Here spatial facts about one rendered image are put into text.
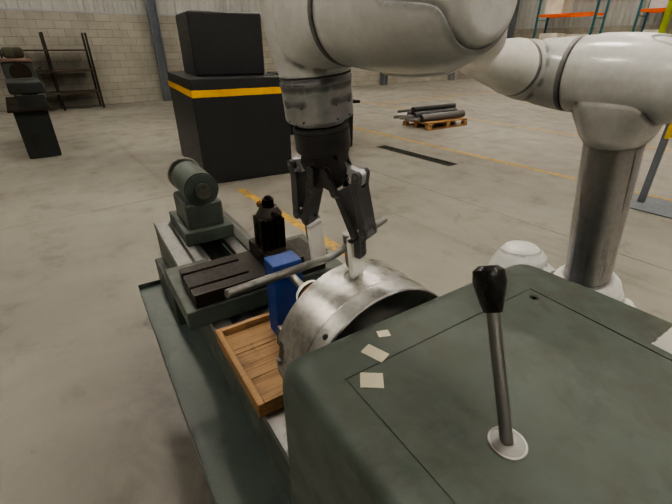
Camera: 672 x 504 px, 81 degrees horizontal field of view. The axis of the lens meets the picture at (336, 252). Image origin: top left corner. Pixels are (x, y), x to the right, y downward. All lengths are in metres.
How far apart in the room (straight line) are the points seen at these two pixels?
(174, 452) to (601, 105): 1.94
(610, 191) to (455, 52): 0.65
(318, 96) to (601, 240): 0.73
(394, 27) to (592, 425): 0.41
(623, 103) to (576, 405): 0.52
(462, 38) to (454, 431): 0.35
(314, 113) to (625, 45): 0.54
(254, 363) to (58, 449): 1.41
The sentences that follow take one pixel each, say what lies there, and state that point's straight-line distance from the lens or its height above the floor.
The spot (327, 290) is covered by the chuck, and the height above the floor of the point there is 1.22.
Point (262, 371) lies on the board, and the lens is 1.01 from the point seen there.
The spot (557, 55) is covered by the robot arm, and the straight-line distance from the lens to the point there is 0.88.
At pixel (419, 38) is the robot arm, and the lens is 0.35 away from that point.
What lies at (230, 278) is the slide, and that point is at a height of 0.97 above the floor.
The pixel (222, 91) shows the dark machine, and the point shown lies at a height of 1.11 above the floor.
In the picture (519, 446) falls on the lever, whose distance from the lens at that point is 0.44.
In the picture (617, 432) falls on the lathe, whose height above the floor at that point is 1.25.
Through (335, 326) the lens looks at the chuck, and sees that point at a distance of 0.62.
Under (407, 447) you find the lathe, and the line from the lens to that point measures 0.42.
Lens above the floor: 1.59
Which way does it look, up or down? 28 degrees down
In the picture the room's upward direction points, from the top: straight up
